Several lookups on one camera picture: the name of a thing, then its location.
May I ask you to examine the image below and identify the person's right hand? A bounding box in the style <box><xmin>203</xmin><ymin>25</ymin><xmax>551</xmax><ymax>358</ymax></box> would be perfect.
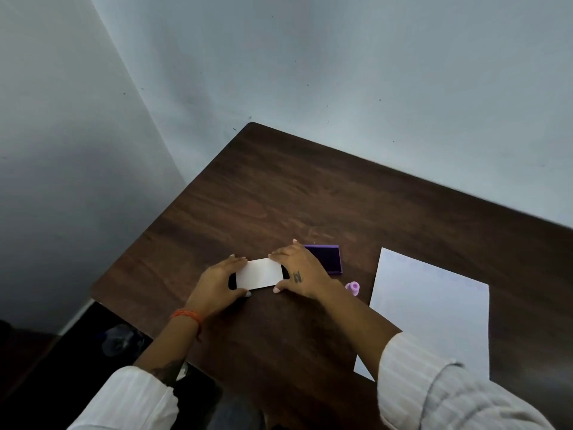
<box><xmin>268</xmin><ymin>239</ymin><xmax>334</xmax><ymax>300</ymax></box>

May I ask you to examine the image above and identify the person's left hand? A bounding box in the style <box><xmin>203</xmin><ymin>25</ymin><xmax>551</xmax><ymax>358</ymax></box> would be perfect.
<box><xmin>185</xmin><ymin>254</ymin><xmax>252</xmax><ymax>319</ymax></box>

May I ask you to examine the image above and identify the person's right forearm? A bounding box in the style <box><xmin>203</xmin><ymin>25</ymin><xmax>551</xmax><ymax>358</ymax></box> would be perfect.
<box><xmin>317</xmin><ymin>280</ymin><xmax>556</xmax><ymax>430</ymax></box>

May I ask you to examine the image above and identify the person's left forearm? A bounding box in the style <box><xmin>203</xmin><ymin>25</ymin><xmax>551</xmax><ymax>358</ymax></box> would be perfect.
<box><xmin>68</xmin><ymin>309</ymin><xmax>205</xmax><ymax>430</ymax></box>

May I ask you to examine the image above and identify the purple ink stamp pad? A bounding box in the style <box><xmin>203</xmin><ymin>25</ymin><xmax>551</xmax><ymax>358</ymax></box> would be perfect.
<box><xmin>304</xmin><ymin>245</ymin><xmax>343</xmax><ymax>275</ymax></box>

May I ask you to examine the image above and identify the dark wooden table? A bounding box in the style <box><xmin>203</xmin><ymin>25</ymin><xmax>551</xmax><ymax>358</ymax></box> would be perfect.
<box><xmin>90</xmin><ymin>122</ymin><xmax>573</xmax><ymax>430</ymax></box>

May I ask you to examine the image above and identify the orange thread wristband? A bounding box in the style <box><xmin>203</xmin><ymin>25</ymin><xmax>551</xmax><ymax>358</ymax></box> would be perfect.
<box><xmin>170</xmin><ymin>309</ymin><xmax>203</xmax><ymax>341</ymax></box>

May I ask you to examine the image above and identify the white paper sheet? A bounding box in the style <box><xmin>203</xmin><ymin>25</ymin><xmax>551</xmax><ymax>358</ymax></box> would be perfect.
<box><xmin>354</xmin><ymin>247</ymin><xmax>490</xmax><ymax>382</ymax></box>

